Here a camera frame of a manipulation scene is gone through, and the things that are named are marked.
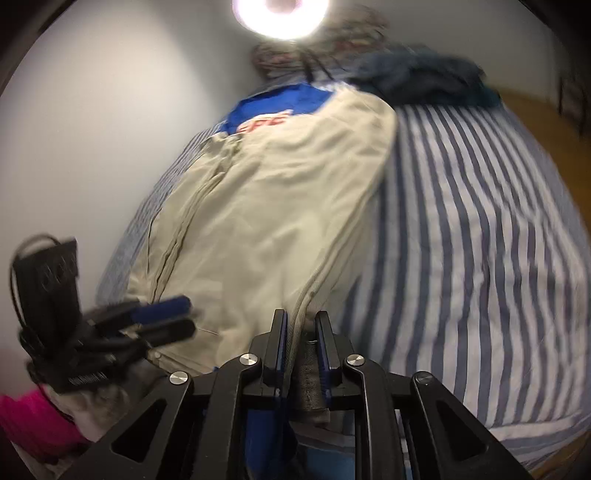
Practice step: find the black tripod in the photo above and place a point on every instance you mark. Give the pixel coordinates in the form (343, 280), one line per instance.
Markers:
(306, 64)

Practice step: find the beige and blue jacket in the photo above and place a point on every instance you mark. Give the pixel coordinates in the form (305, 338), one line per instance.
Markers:
(277, 207)

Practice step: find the floral bedding bundle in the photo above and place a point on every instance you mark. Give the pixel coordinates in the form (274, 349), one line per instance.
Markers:
(277, 57)

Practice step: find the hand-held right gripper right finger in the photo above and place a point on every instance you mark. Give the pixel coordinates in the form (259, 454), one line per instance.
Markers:
(323, 350)

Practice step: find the dark blue clothes pile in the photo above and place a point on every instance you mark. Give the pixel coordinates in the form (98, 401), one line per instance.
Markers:
(415, 74)

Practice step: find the blue white striped quilt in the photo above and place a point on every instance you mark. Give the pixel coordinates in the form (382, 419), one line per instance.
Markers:
(461, 230)

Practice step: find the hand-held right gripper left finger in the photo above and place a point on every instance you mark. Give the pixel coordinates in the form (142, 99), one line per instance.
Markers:
(282, 350)

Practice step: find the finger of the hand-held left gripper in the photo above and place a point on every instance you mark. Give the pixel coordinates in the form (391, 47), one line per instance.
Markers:
(161, 333)
(161, 308)

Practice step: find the black metal clothes rack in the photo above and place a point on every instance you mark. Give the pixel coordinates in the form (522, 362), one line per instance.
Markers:
(565, 99)

